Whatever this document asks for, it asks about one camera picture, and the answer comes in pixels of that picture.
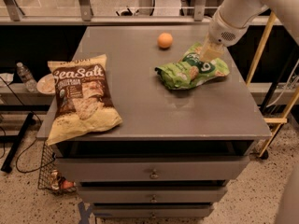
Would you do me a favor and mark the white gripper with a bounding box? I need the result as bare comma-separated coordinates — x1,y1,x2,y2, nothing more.
199,9,249,63

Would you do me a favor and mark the green rice chip bag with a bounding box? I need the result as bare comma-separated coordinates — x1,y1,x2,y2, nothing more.
155,42,230,90

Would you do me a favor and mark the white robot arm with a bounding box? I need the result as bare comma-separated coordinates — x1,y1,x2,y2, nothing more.
200,0,299,63

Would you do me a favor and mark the yellow sea salt chip bag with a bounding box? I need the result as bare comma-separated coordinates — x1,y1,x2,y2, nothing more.
46,54,122,146

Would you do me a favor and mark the orange fruit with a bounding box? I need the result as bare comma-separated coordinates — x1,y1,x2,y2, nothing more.
157,33,173,49

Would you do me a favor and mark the grey drawer cabinet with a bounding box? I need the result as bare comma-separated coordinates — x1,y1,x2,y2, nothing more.
36,24,272,221

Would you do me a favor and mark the white plate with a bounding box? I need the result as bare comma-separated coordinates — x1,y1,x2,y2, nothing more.
36,74,55,95

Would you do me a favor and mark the clear plastic water bottle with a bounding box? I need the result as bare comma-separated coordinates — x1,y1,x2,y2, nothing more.
17,63,37,92

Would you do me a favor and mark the black metal stand leg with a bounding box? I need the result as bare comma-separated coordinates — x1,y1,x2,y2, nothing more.
1,113,33,174

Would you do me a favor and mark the black cable on floor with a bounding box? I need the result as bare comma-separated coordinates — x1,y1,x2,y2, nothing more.
0,77,57,175

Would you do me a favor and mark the metal railing frame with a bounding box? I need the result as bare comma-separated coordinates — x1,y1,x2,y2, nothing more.
0,0,283,26

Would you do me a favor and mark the black wire basket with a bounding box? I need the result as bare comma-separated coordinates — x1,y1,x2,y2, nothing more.
37,145,77,195

